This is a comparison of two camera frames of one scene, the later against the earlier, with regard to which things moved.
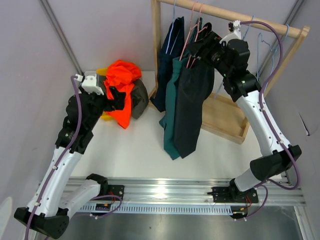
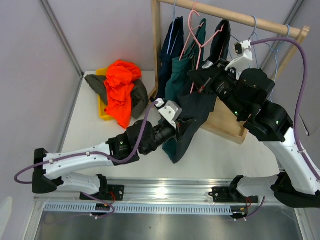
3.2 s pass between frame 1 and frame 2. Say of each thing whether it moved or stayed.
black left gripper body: moved
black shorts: moved
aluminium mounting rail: stayed
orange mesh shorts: stayed
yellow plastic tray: stayed
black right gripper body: moved
